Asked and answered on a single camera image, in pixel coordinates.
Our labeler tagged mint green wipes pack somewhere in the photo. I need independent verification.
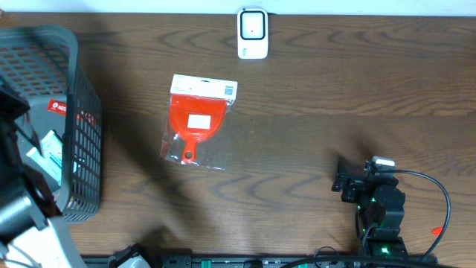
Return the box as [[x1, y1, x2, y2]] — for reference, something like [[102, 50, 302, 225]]
[[26, 130, 62, 186]]

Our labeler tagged red dustpan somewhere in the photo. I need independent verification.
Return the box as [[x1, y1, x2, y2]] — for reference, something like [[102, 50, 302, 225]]
[[160, 74, 238, 170]]

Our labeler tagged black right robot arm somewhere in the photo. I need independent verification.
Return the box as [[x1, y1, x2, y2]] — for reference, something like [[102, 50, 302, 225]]
[[332, 156, 409, 259]]

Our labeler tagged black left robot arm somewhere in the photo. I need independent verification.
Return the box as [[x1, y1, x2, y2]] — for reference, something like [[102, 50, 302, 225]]
[[1, 83, 86, 268]]

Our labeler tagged red sticker on table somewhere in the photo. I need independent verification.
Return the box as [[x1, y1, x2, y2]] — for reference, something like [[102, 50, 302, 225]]
[[431, 227, 443, 236]]

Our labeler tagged white barcode scanner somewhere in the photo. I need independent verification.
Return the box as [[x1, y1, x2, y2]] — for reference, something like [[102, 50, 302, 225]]
[[237, 8, 269, 60]]

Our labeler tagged black right camera cable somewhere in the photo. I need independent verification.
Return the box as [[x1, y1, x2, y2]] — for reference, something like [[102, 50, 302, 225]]
[[379, 169, 452, 264]]

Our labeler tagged grey plastic basket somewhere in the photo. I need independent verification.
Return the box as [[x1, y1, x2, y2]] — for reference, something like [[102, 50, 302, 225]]
[[1, 25, 103, 224]]

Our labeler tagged black mounting rail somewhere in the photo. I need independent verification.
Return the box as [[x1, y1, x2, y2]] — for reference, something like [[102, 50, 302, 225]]
[[82, 244, 439, 268]]

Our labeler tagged red snack stick packet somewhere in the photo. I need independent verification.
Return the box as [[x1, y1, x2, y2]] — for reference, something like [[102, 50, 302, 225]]
[[47, 99, 67, 115]]

